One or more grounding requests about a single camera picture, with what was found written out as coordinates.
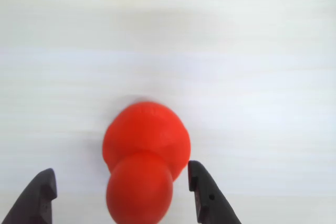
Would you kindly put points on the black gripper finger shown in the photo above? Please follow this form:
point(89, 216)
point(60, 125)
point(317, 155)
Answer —
point(210, 197)
point(34, 200)

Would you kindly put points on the red rubber duck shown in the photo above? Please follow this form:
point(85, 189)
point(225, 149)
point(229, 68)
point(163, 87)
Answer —
point(145, 161)

